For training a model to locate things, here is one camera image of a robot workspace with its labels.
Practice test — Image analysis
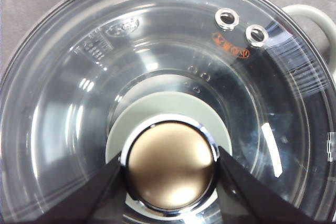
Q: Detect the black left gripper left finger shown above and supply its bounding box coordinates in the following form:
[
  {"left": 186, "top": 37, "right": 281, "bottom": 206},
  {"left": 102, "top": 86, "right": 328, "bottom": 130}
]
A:
[{"left": 25, "top": 154, "right": 128, "bottom": 224}]

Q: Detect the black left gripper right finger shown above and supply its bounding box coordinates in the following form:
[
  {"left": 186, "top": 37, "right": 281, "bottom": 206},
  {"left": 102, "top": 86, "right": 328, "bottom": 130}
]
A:
[{"left": 214, "top": 146, "right": 324, "bottom": 224}]

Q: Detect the glass steamer lid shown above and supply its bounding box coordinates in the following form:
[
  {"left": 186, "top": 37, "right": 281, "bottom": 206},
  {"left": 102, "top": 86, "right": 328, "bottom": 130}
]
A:
[{"left": 0, "top": 0, "right": 336, "bottom": 224}]

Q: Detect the green electric steamer pot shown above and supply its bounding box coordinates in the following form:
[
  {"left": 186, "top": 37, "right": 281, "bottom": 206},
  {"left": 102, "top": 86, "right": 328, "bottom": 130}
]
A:
[{"left": 282, "top": 5, "right": 336, "bottom": 85}]

